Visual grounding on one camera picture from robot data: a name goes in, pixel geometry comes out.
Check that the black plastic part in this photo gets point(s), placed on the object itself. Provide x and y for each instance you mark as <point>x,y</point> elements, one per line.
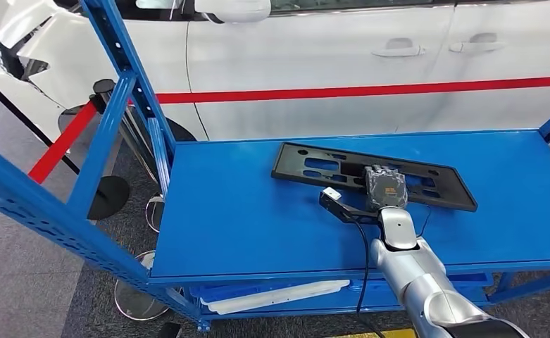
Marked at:
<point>302,163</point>

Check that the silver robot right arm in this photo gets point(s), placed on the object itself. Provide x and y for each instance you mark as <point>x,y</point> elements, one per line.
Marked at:
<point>419,275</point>

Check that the blue metal shelf rack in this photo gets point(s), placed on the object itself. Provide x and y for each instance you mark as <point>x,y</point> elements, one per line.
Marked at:
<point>256,210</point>

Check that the black car tyre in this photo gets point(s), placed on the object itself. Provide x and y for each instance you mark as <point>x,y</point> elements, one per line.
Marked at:
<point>183,133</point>

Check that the white car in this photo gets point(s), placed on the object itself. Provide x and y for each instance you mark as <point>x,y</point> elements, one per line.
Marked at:
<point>302,56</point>

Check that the white plastic tray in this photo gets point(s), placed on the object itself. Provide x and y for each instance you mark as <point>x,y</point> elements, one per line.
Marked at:
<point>274,296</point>

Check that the white car side mirror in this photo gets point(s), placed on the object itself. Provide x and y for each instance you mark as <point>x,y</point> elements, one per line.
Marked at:
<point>232,9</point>

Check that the black round stanchion base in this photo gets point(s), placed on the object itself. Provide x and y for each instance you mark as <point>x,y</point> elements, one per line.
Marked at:
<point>109,200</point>

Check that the red barrier belt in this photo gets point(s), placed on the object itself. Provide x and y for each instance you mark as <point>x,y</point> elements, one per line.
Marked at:
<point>60,144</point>

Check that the black barrier belt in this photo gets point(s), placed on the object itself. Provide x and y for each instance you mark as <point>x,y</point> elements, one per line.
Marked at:
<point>22,121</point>

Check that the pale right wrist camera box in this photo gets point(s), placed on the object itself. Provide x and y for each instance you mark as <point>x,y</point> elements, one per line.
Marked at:
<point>332,194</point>

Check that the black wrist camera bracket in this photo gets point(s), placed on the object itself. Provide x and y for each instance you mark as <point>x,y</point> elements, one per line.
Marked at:
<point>349,213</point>

